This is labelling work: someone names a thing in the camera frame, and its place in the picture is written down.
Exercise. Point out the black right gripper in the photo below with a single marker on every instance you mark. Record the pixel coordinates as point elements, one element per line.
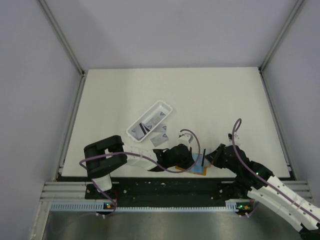
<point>214,156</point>

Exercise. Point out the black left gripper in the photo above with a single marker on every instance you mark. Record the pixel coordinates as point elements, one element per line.
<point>189,161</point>

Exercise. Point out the yellow leather card holder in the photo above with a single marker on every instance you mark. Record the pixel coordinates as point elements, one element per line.
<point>197,169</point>

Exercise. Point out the silver card black stripe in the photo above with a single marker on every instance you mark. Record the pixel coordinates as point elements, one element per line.
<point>203,158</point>

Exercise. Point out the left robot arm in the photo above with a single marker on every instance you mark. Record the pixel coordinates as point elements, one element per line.
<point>103,157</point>

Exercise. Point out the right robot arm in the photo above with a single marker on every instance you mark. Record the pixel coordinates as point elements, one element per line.
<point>255,181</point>

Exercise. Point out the silver VIP card on table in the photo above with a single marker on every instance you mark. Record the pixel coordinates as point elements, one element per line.
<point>159,139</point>

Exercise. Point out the silver diamond card by basket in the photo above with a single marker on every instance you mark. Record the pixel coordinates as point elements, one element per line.
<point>161,128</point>

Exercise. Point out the silver diamond card in basket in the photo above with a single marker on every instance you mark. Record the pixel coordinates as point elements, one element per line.
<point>149,125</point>

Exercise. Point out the silver VIP card in basket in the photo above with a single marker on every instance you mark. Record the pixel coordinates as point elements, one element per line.
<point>158,117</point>

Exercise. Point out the silver stripe card in basket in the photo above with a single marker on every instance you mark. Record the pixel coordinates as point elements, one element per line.
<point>139,131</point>

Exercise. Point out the white plastic basket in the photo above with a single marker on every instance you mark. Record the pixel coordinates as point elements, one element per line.
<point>148,121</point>

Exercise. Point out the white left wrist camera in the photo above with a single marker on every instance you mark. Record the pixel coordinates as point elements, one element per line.
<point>185,137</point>

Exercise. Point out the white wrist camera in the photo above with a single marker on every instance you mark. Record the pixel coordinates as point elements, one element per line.
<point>234,139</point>
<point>185,137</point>

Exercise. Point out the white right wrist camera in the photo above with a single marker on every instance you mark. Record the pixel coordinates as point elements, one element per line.
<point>234,139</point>

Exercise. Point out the white slotted cable duct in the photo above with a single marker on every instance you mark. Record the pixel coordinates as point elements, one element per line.
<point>233,206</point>

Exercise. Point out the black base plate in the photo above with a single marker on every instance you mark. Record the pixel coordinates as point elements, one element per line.
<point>174,192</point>

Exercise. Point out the left aluminium frame post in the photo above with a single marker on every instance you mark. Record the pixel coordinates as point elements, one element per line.
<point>76,96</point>

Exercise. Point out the aluminium frame post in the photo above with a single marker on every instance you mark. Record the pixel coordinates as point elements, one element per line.
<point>294,13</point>
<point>76,96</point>

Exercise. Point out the right aluminium frame post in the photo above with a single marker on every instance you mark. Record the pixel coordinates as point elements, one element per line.
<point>294,13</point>

